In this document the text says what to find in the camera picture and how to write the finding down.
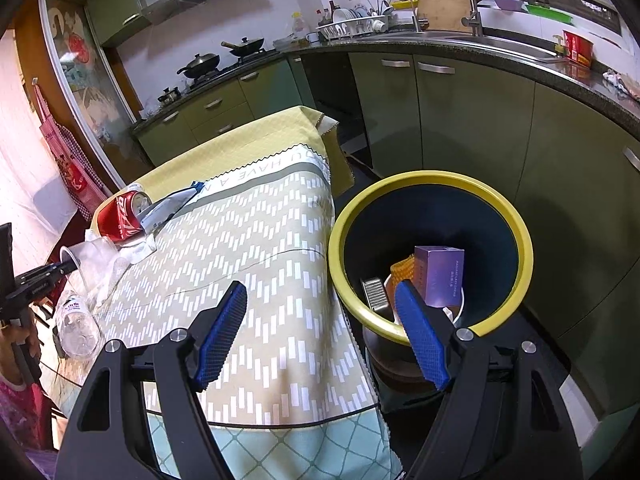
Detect clear plastic bottle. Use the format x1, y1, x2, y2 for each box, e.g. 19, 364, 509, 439
54, 242, 101, 361

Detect purple cardboard box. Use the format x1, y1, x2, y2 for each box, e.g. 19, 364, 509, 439
413, 246, 464, 309

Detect orange foam net sleeve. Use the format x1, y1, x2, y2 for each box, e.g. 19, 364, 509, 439
388, 255, 416, 292

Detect white snack bag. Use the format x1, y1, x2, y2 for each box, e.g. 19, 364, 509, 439
138, 181, 205, 234

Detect yellow rimmed trash bin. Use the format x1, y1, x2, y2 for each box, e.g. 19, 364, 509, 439
327, 169, 535, 396

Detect grey ridged object in bin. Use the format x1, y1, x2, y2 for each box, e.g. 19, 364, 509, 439
362, 278, 394, 321

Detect patterned tablecloth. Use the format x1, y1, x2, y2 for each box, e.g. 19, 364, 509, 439
65, 106, 401, 479

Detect red checkered apron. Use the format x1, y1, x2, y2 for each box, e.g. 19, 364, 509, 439
32, 79, 108, 222

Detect red cola can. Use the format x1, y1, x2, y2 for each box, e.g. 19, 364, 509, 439
96, 190, 152, 243

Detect green base cabinets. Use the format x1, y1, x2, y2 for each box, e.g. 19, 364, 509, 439
131, 41, 640, 411

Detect small steel pot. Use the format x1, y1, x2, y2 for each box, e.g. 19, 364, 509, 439
157, 87, 182, 107

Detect black wok with lid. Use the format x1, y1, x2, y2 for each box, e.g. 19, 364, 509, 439
177, 53, 220, 79

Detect black frying pan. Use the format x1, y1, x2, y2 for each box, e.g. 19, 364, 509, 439
220, 37, 265, 58

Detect cooking oil bottle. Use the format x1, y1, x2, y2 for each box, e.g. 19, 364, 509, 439
292, 12, 309, 39

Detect red cup on counter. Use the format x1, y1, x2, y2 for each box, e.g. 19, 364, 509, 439
563, 30, 593, 67

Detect white dish rack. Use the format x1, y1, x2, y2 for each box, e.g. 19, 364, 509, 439
317, 9, 388, 41

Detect wooden cutting board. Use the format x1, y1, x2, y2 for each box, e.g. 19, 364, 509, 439
418, 0, 473, 32

